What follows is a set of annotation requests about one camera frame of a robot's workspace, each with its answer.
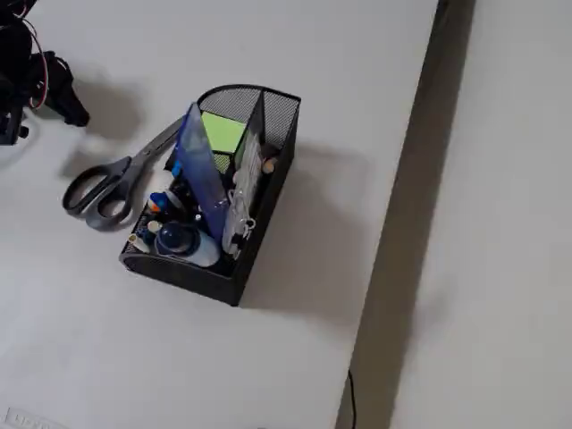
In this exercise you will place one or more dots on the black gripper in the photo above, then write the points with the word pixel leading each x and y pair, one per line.
pixel 62 89

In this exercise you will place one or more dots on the grey black scissors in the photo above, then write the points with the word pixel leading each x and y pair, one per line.
pixel 134 165

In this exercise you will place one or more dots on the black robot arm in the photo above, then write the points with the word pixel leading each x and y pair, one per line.
pixel 13 53

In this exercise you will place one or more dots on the black mesh desk organizer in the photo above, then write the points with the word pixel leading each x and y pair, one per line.
pixel 201 281

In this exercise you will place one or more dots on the blue translucent ruler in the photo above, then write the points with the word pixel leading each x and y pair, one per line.
pixel 201 170

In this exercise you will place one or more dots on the white marker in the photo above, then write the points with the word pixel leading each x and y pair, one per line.
pixel 136 241

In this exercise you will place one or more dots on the green sticky note pad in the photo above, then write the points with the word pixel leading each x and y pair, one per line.
pixel 223 132

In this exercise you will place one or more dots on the dark blue curved tool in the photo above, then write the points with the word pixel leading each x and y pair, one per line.
pixel 174 237

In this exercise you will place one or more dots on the clear plastic bag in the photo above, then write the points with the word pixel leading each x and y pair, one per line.
pixel 248 179

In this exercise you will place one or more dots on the small beige object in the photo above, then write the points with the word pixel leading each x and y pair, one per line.
pixel 270 165

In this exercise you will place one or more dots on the white flat device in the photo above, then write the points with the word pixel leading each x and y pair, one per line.
pixel 27 420

